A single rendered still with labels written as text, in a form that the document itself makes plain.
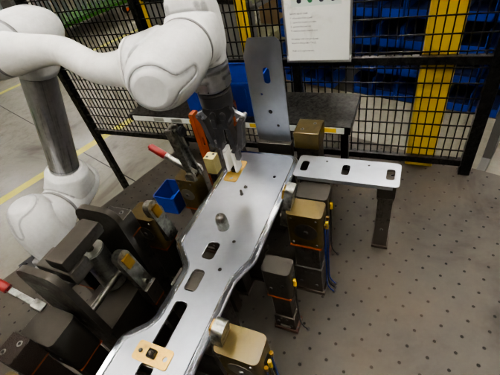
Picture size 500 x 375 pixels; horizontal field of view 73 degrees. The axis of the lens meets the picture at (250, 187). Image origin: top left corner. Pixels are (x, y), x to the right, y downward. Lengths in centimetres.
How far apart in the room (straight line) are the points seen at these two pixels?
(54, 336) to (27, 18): 78
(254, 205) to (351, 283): 40
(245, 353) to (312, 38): 99
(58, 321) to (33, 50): 57
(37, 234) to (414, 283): 122
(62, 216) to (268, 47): 92
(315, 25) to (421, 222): 75
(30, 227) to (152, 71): 92
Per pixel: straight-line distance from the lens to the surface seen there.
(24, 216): 134
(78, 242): 76
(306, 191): 97
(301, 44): 128
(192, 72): 56
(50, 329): 82
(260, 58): 102
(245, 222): 89
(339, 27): 123
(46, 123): 127
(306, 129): 107
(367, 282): 113
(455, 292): 116
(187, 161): 96
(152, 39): 57
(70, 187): 141
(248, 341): 67
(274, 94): 106
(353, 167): 102
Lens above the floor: 165
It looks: 42 degrees down
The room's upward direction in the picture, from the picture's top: 13 degrees counter-clockwise
